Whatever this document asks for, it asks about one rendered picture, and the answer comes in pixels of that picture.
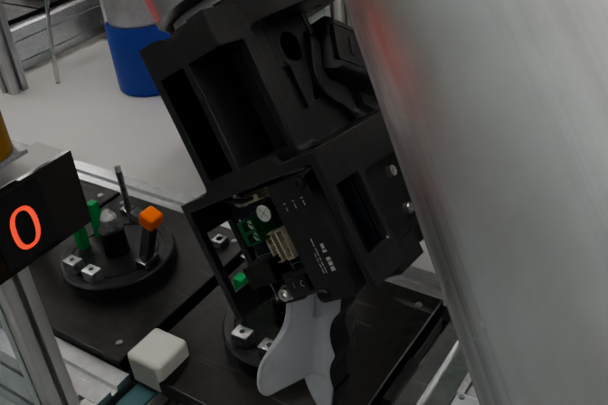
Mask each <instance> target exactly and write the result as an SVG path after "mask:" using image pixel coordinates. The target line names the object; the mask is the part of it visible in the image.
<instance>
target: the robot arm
mask: <svg viewBox="0 0 608 405"><path fill-rule="evenodd" d="M144 1H145V3H146V5H147V8H148V10H149V12H150V13H151V15H152V17H153V19H154V22H155V24H156V26H157V29H158V30H160V31H163V32H166V33H171V36H170V38H168V39H165V40H159V41H157V42H152V43H151V44H149V45H148V46H147V47H145V48H144V49H142V50H141V51H139V53H140V56H141V58H142V60H143V62H144V63H145V65H146V67H147V70H148V72H149V74H150V76H151V78H152V80H153V81H154V83H155V85H156V87H157V90H158V92H159V94H160V96H161V99H162V100H163V102H164V104H165V106H166V109H167V111H168V113H169V115H170V117H171V118H172V120H173V122H174V124H175V126H176V129H177V131H178V133H179V135H180V137H181V138H182V141H183V143H184V145H185V148H186V150H187V152H188V154H189V155H190V157H191V159H192V161H193V163H194V165H195V168H196V170H197V172H198V173H199V175H200V177H201V179H202V181H203V184H204V187H205V189H206V193H204V194H202V195H200V196H198V197H197V198H195V199H193V200H192V201H190V202H187V203H186V204H184V205H182V206H181V208H182V210H183V212H184V214H185V217H186V218H187V221H188V223H189V225H190V227H191V229H192V231H193V233H194V235H195V237H196V239H197V241H198V243H199V245H200V247H201V249H202V251H203V253H204V255H205V257H206V259H207V261H208V263H209V265H210V267H211V269H212V271H213V273H214V275H215V277H216V279H217V281H218V283H219V285H220V287H221V289H222V291H223V294H224V296H225V298H226V300H227V302H228V304H229V306H230V308H231V309H232V311H233V314H234V316H235V318H236V320H237V322H241V321H243V320H245V319H246V318H247V317H248V316H250V315H251V314H252V313H253V312H255V311H256V310H257V309H258V308H260V307H261V306H262V305H264V304H265V303H266V302H267V301H269V300H270V299H271V298H272V297H274V296H275V294H274V292H273V290H272V288H271V285H270V284H272V286H273V288H274V290H275V292H276V294H277V296H278V298H279V300H280V301H282V302H285V303H286V314H285V319H284V322H283V325H282V328H281V330H280V332H279V333H278V335H277V337H276V338H275V340H274V341H273V343H272V344H271V347H270V348H269V350H268V351H267V353H266V354H265V355H264V356H263V358H262V360H261V363H260V365H259V368H258V372H257V387H258V390H259V392H260V393H261V394H262V395H264V396H270V395H272V394H273V393H275V392H277V391H280V390H282V389H284V388H286V387H288V386H290V385H291V384H293V383H295V382H297V381H300V380H302V379H303V378H305V381H306V384H307V385H308V388H309V391H310V394H311V396H312V398H313V400H314V401H315V402H316V404H317V405H342V402H343V400H344V397H345V394H346V391H347V386H348V383H349V380H350V375H349V374H348V369H347V362H346V351H347V348H348V346H349V343H350V337H349V333H348V330H347V325H346V316H347V309H348V308H349V307H350V306H351V305H352V303H353V302H354V300H355V299H356V295H358V294H359V293H360V292H361V291H362V290H363V289H364V288H365V287H366V286H367V285H368V286H369V288H370V289H373V288H377V287H379V286H380V285H381V284H382V283H383V282H384V281H385V280H386V279H387V278H390V277H394V276H398V275H402V274H403V273H404V272H405V271H406V270H407V269H408V268H409V267H410V266H411V265H412V264H413V263H414V262H415V261H416V260H417V259H418V258H419V257H420V256H421V255H422V254H423V249H422V247H421V244H420V242H421V241H422V240H423V239H424V241H425V244H426V247H427V250H428V252H429V255H430V258H431V261H432V265H433V268H434V271H435V274H436V277H437V279H438V282H439V285H440V288H441V291H442V295H443V298H444V301H445V303H446V306H447V308H448V311H449V314H450V317H451V321H452V324H453V327H454V330H455V333H456V335H457V338H458V341H459V344H460V347H461V351H462V354H463V357H464V360H465V363H466V365H467V368H468V371H469V374H470V378H471V381H472V384H473V387H474V390H475V392H476V395H477V398H478V401H479V404H480V405H608V0H344V2H345V5H346V8H347V12H348V15H349V18H350V21H351V24H352V26H353V27H351V26H349V25H347V24H343V23H341V22H340V21H338V20H335V19H333V18H331V17H328V16H323V17H321V18H320V19H318V20H317V21H316V22H314V23H313V24H310V23H309V19H308V18H309V17H311V16H312V15H313V14H316V13H317V12H319V11H320V10H322V9H324V8H325V7H326V6H328V5H330V4H331V3H332V2H334V1H335V0H144ZM239 220H241V221H239ZM226 221H228V223H229V225H230V227H231V229H232V231H233V234H234V236H235V238H236V239H237V242H238V244H239V246H240V248H241V250H242V253H243V255H244V257H245V258H246V260H247V262H248V264H249V265H248V266H246V267H245V268H243V269H242V271H243V273H244V275H245V277H246V278H247V280H248V282H246V283H245V284H244V285H242V286H241V287H239V288H238V289H237V290H235V289H234V287H233V284H232V282H231V280H230V279H229V277H228V275H227V273H226V271H225V269H224V267H223V264H222V262H221V261H220V259H219V257H218V255H217V253H216V251H215V249H214V246H213V244H212V242H211V241H210V239H209V237H208V234H207V233H208V232H209V231H211V230H213V229H215V228H216V227H218V226H220V225H221V224H223V223H225V222H226ZM252 246H253V247H254V249H255V251H256V253H257V255H258V258H257V257H256V255H255V253H254V251H253V249H252Z"/></svg>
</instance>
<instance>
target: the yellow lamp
mask: <svg viewBox="0 0 608 405"><path fill-rule="evenodd" d="M12 150H13V144H12V141H11V139H10V137H9V134H8V131H7V128H6V125H5V122H4V119H3V116H2V113H1V110H0V162H2V161H3V160H5V159H6V158H7V157H8V156H9V155H10V154H11V152H12Z"/></svg>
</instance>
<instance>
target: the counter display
mask: <svg viewBox="0 0 608 405"><path fill-rule="evenodd" d="M36 177H37V179H38V182H39V185H40V187H41V189H42V192H43V197H44V200H45V202H46V205H47V208H48V211H49V214H50V216H51V219H52V224H53V227H54V229H55V231H56V234H57V237H58V240H56V241H55V242H54V243H52V244H51V245H49V246H48V247H46V248H45V249H44V250H42V251H40V252H39V253H37V254H36V255H34V256H33V257H32V258H30V259H28V260H27V261H26V262H25V263H24V264H22V265H21V266H19V267H18V268H16V269H14V270H13V271H12V272H9V269H8V267H7V265H6V263H5V258H4V256H3V253H2V251H1V249H0V286H1V285H2V284H3V283H5V282H6V281H7V280H8V279H10V278H11V277H13V276H14V275H16V274H17V273H18V272H20V271H21V270H23V269H24V268H26V267H27V266H29V265H30V264H32V263H33V262H35V261H36V260H37V259H38V258H40V257H41V256H42V255H44V254H45V253H47V252H48V251H50V250H51V249H53V248H54V247H56V246H57V245H59V244H60V243H61V242H63V241H64V240H66V239H67V238H69V237H70V236H71V235H72V234H74V233H75V232H76V231H78V230H80V229H81V228H83V227H84V226H85V225H87V224H88V223H90V222H91V221H92V219H91V217H90V212H89V208H88V205H87V203H86V199H85V196H84V193H83V190H82V187H81V182H80V179H79V176H78V173H77V170H76V166H75V164H74V161H73V158H72V154H71V150H69V149H67V150H65V151H63V152H61V153H60V154H58V155H57V156H55V157H53V158H52V159H50V160H48V161H47V162H45V163H43V164H42V165H39V166H38V167H36V168H34V169H33V170H32V171H30V172H29V173H27V174H25V175H23V176H21V177H20V178H18V179H16V180H15V181H13V182H11V183H10V184H8V185H6V186H5V187H3V188H1V189H0V200H1V199H2V198H4V197H6V196H7V195H8V194H10V193H12V192H14V191H15V190H17V189H18V188H20V187H22V186H23V185H25V184H27V183H29V182H31V181H32V180H33V179H35V178H36Z"/></svg>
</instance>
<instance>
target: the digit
mask: <svg viewBox="0 0 608 405"><path fill-rule="evenodd" d="M56 240H58V237H57V234H56V231H55V229H54V227H53V224H52V219H51V216H50V214H49V211H48V208H47V205H46V202H45V200H44V197H43V192H42V189H41V187H40V185H39V182H38V179H37V177H36V178H35V179H33V180H32V181H31V182H29V183H27V184H25V185H23V186H22V187H20V188H18V189H17V190H15V191H14V192H12V193H10V194H8V195H7V196H6V197H4V198H2V199H1V200H0V249H1V251H2V253H3V256H4V258H5V263H6V265H7V267H8V269H9V272H12V271H13V270H14V269H16V268H18V267H19V266H21V265H22V264H24V263H25V262H26V261H27V260H28V259H30V258H32V257H33V256H34V255H36V254H37V253H39V252H40V251H42V250H44V249H45V248H46V247H48V246H49V245H51V244H52V243H54V242H55V241H56Z"/></svg>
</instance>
